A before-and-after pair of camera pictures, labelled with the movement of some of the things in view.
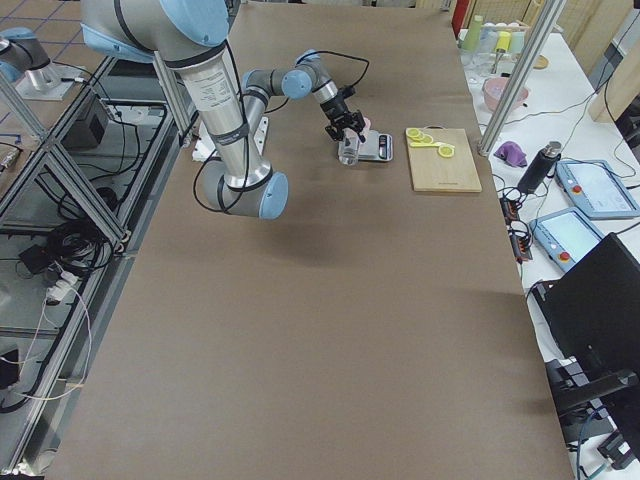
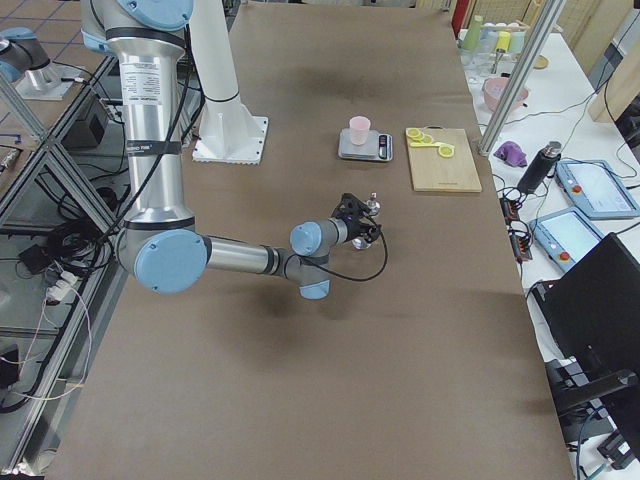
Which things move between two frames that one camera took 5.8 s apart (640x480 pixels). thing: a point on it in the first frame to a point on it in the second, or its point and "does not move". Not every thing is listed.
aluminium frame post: (545, 19) does not move
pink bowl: (494, 91) does not move
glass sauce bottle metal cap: (348, 147) to (373, 206)
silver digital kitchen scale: (377, 147) does not move
